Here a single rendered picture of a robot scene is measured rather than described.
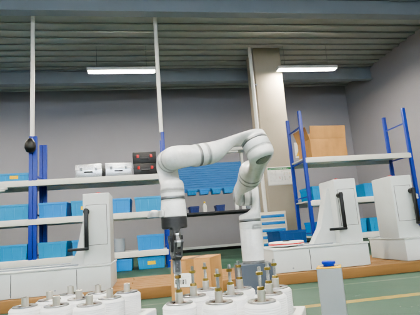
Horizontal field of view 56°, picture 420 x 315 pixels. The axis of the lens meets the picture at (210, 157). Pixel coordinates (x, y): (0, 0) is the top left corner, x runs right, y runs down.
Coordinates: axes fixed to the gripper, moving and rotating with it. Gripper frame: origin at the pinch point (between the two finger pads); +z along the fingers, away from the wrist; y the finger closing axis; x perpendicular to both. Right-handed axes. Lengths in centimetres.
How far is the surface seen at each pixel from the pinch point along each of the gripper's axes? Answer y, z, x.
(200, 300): 5.4, 10.7, -7.5
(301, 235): 405, 7, -241
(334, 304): -8.6, 13.9, -43.3
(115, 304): 21.7, 11.4, 17.0
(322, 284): -7.1, 8.2, -41.0
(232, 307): -10.5, 10.7, -12.4
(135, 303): 32.5, 13.6, 10.1
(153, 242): 458, 0, -40
